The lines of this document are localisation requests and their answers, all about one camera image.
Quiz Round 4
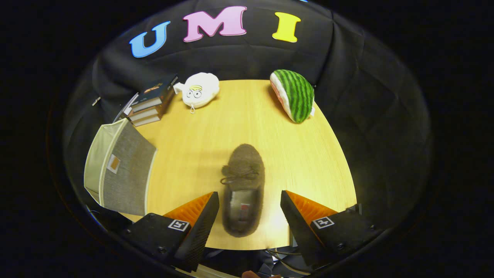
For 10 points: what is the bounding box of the grey fabric storage box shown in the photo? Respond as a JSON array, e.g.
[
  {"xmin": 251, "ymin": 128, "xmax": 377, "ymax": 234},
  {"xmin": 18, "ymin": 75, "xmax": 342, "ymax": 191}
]
[{"xmin": 84, "ymin": 118, "xmax": 158, "ymax": 217}]

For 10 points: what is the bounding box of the black backdrop cloth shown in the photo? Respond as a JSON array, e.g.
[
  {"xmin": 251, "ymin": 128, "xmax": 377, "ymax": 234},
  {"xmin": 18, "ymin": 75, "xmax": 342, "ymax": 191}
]
[{"xmin": 62, "ymin": 0, "xmax": 433, "ymax": 232}]

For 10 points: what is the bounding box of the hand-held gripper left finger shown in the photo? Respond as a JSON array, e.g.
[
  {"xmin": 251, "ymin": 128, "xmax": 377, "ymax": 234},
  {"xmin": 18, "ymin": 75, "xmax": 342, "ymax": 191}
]
[{"xmin": 123, "ymin": 191, "xmax": 220, "ymax": 273}]

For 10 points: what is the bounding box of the white cartoon plush toy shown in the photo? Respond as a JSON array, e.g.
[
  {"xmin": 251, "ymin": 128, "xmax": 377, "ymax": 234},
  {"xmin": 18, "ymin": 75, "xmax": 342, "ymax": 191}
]
[{"xmin": 173, "ymin": 72, "xmax": 220, "ymax": 115}]

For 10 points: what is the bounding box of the brown-edged book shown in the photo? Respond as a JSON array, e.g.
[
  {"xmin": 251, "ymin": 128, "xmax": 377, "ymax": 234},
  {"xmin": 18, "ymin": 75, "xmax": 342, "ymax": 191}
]
[{"xmin": 128, "ymin": 101, "xmax": 166, "ymax": 118}]

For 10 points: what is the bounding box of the white boxed book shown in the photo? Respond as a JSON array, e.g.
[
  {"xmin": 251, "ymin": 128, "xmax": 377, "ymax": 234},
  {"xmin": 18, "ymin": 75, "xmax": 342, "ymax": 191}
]
[{"xmin": 113, "ymin": 92, "xmax": 139, "ymax": 123}]

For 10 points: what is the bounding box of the brown fuzzy shoe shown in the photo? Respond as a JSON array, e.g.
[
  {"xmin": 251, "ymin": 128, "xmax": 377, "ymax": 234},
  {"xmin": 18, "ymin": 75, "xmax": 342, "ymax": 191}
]
[{"xmin": 220, "ymin": 144, "xmax": 266, "ymax": 237}]

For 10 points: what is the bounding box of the black cable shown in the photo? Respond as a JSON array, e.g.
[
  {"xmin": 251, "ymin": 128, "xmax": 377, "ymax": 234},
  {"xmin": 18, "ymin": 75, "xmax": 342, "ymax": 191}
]
[{"xmin": 266, "ymin": 248, "xmax": 303, "ymax": 271}]

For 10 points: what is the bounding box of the watermelon slice plush toy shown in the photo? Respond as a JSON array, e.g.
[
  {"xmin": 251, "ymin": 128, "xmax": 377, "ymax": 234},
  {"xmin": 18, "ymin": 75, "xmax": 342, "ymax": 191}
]
[{"xmin": 269, "ymin": 69, "xmax": 316, "ymax": 124}]

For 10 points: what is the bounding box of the pale-edged book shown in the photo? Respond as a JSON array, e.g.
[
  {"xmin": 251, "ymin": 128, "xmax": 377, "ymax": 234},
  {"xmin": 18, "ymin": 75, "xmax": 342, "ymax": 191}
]
[{"xmin": 130, "ymin": 112, "xmax": 162, "ymax": 127}]

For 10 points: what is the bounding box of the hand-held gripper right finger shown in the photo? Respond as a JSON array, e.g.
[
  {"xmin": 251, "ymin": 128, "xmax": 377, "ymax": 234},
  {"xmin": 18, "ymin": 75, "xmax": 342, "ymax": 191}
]
[{"xmin": 280, "ymin": 190, "xmax": 383, "ymax": 270}]

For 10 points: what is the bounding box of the dark blue hardcover book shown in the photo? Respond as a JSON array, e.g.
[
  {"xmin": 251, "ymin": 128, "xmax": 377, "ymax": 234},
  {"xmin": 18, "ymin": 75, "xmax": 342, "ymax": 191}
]
[{"xmin": 130, "ymin": 74, "xmax": 179, "ymax": 113}]

